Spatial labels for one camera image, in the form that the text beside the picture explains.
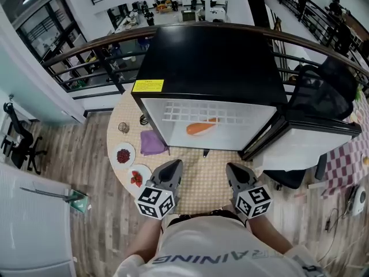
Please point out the person's left forearm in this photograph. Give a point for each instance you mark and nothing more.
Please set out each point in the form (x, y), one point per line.
(144, 238)

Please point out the purple cloth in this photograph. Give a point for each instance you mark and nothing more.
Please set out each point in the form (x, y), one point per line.
(152, 143)

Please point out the small glass cup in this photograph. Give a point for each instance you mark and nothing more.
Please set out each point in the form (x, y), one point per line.
(124, 127)

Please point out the red strawberry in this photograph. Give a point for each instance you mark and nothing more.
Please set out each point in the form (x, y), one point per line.
(133, 181)
(139, 180)
(133, 174)

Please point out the orange carrot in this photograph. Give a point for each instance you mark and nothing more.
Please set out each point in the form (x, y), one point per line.
(201, 126)

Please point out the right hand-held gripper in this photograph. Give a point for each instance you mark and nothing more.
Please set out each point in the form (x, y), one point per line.
(253, 202)

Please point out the green low cabinet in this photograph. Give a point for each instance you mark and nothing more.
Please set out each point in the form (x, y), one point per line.
(188, 15)

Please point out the white strawberry plate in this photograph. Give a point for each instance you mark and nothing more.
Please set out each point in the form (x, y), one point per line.
(145, 172)

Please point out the person's white t-shirt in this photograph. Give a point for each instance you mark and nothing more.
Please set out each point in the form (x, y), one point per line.
(207, 241)

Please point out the green dustpan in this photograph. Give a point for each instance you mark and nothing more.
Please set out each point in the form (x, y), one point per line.
(78, 200)

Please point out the red checkered tablecloth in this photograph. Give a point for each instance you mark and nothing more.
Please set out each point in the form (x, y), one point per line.
(343, 160)

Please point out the person's right forearm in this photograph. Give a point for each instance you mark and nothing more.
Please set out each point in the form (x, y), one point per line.
(268, 235)

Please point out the white dish rack tray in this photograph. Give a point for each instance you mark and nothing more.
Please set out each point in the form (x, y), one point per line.
(207, 62)

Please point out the yellow checkered tablecloth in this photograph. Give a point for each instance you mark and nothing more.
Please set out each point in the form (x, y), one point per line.
(201, 183)

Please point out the white round appliance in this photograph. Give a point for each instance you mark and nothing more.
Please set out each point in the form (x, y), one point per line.
(357, 200)

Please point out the pile of red beans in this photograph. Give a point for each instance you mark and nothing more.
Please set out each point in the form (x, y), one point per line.
(123, 156)

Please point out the white bean plate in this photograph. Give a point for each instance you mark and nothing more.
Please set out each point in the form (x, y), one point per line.
(124, 146)

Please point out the yellow warning label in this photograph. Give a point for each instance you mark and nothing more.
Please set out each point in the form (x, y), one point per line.
(147, 86)

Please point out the black metal railing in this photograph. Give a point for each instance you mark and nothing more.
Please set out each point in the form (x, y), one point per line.
(95, 46)

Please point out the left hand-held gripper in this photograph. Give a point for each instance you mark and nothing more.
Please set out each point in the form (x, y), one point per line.
(155, 202)

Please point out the black mesh office chair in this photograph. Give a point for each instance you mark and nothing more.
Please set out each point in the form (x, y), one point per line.
(323, 88)

